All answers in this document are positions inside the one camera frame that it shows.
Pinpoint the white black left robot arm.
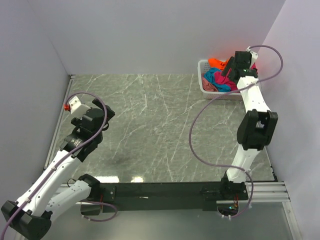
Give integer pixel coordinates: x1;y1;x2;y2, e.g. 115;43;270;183
0;95;115;240

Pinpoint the aluminium extrusion rail frame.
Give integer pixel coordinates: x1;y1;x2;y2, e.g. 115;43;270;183
45;74;297;240

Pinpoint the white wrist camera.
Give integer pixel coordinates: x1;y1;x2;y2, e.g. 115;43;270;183
246;46;259;65
63;96;90;118

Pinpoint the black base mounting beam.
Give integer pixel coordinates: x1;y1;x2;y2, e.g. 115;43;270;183
86;181;249;211

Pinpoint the magenta red t shirt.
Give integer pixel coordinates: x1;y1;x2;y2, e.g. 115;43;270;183
212;62;258;92

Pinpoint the dusty pink t shirt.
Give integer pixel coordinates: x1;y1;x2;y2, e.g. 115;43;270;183
201;77;218;92

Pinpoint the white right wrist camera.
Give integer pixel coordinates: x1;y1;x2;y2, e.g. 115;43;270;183
246;46;259;65

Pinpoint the white plastic laundry basket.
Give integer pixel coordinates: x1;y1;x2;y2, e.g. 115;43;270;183
197;59;242;101

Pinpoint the orange t shirt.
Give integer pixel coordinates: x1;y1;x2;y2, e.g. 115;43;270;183
207;58;228;71

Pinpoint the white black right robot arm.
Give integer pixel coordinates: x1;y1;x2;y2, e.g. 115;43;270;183
219;49;278;200

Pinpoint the teal blue t shirt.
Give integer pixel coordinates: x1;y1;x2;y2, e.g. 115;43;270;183
204;68;231;93

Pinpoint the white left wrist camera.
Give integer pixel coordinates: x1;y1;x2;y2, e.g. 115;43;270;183
63;96;90;118

